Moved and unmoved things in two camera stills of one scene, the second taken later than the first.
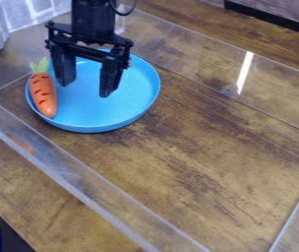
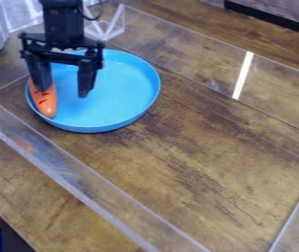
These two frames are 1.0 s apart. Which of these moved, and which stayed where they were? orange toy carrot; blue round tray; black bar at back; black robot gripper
Moved: black robot gripper
Stayed: orange toy carrot; blue round tray; black bar at back
